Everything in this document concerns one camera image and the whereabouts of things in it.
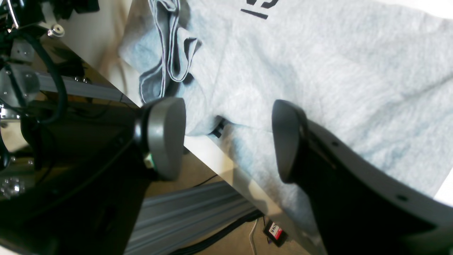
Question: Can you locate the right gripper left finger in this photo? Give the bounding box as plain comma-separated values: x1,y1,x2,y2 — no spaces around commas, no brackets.
1,97,186,255

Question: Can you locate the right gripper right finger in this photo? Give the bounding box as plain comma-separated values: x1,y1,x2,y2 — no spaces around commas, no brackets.
271,100,453,255

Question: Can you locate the grey T-shirt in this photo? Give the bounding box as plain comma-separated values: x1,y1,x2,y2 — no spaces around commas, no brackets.
119,0,452,253

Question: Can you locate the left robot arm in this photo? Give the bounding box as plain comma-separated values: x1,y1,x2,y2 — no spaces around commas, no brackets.
1,0,100,151

